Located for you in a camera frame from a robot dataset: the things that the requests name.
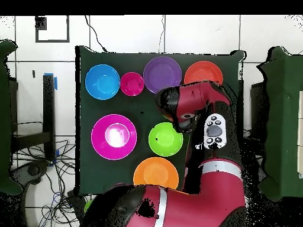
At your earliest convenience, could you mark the large light orange bowl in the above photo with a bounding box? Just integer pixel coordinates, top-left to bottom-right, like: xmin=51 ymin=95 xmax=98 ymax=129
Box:
xmin=132 ymin=156 xmax=180 ymax=191

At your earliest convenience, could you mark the black metal stand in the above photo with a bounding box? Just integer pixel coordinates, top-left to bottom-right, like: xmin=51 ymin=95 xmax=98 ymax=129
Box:
xmin=11 ymin=73 xmax=59 ymax=164

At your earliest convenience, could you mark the purple bowl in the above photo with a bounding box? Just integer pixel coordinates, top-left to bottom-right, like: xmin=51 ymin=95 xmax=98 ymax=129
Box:
xmin=143 ymin=56 xmax=183 ymax=95

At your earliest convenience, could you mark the small crimson bowl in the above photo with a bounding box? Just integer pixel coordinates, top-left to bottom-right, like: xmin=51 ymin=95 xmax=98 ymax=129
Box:
xmin=120 ymin=71 xmax=146 ymax=98

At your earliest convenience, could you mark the black square floor frame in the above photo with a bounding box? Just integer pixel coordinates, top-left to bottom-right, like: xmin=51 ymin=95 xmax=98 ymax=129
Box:
xmin=35 ymin=15 xmax=71 ymax=43

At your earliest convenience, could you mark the large red-orange bowl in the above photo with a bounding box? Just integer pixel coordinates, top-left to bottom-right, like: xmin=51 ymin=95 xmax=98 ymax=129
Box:
xmin=183 ymin=60 xmax=224 ymax=86

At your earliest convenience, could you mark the small green round bowl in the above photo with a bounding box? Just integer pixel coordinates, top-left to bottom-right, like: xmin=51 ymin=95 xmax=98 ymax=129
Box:
xmin=84 ymin=198 xmax=94 ymax=213

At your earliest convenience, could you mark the large magenta bowl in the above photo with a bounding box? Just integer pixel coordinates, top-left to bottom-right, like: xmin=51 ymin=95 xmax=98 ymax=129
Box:
xmin=90 ymin=113 xmax=138 ymax=161

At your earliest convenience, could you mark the dark green table cloth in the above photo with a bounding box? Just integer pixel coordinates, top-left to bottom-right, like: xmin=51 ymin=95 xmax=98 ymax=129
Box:
xmin=75 ymin=44 xmax=246 ymax=197

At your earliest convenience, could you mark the green covered side table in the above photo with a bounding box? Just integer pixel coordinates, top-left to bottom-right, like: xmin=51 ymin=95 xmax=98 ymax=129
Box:
xmin=257 ymin=46 xmax=303 ymax=202
xmin=0 ymin=39 xmax=22 ymax=196

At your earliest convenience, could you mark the blue bowl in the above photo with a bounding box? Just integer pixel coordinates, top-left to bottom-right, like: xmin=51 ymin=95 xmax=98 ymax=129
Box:
xmin=85 ymin=63 xmax=121 ymax=101

